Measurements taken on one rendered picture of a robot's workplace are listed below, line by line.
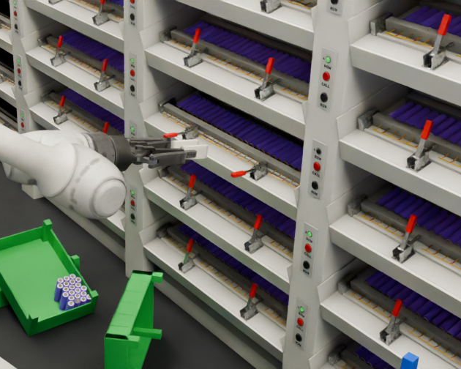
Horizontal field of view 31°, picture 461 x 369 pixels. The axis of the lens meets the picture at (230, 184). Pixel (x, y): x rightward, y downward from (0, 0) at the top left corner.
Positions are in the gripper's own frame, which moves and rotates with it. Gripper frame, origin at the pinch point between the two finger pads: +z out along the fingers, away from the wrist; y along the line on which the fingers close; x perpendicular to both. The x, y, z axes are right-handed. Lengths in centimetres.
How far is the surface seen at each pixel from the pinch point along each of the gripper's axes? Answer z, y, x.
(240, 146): 20.3, -7.7, -2.8
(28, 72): 12, -112, -12
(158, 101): 18.1, -42.0, -1.8
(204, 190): 24.1, -23.6, -20.9
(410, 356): -3, 70, -10
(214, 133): 19.6, -17.7, -2.9
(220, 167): 16.4, -8.9, -8.4
